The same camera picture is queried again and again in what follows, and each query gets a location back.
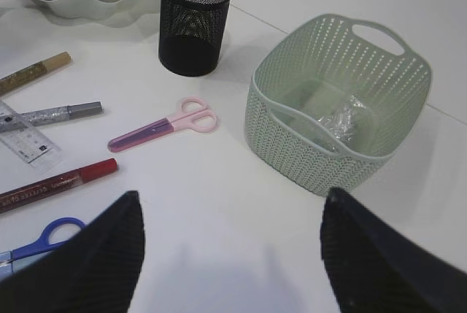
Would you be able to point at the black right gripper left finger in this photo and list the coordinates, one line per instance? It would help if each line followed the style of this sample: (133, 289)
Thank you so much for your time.
(95, 271)

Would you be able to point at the gold marker pen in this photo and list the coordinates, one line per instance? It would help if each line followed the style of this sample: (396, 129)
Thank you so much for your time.
(35, 71)

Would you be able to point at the clear plastic ruler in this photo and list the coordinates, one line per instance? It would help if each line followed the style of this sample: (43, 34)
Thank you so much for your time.
(27, 142)

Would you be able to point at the green woven plastic basket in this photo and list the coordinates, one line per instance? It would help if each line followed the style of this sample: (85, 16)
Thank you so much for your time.
(333, 101)

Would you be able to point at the red marker pen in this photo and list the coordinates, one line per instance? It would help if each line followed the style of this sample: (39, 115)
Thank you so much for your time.
(28, 194)

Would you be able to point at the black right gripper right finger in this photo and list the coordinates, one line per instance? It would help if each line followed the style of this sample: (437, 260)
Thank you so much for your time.
(373, 268)

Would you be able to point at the silver blue marker pen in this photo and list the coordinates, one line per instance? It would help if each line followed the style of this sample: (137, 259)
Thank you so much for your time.
(51, 116)

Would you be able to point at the blue handled scissors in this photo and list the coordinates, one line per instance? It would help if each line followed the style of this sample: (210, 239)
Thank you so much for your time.
(15, 260)

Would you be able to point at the clear plastic sheet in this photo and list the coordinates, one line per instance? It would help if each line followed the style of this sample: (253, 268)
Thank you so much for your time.
(344, 119)

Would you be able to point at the black mesh pen holder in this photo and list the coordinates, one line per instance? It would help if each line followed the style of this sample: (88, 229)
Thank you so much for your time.
(191, 34)

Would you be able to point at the small pink purple scissors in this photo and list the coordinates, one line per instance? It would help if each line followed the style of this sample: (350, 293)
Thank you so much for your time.
(192, 113)

